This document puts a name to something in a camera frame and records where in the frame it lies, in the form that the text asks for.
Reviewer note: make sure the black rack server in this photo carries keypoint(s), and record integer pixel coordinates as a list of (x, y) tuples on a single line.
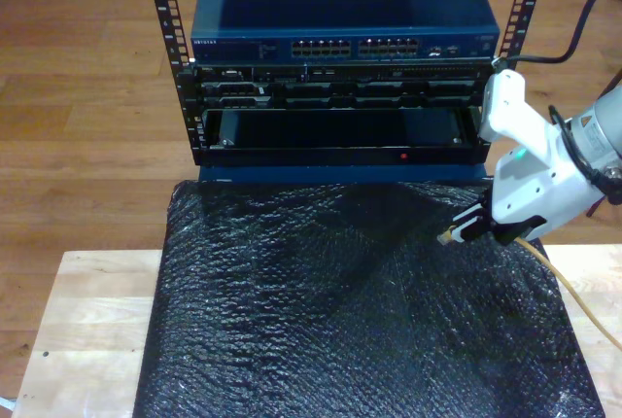
[(340, 90)]

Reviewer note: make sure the black bubble wrap mat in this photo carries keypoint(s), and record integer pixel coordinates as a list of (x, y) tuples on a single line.
[(340, 340)]

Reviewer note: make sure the blue network switch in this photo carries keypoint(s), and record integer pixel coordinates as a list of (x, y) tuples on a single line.
[(340, 0)]

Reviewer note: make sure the blue rack base board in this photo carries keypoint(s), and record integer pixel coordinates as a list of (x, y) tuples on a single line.
[(291, 174)]

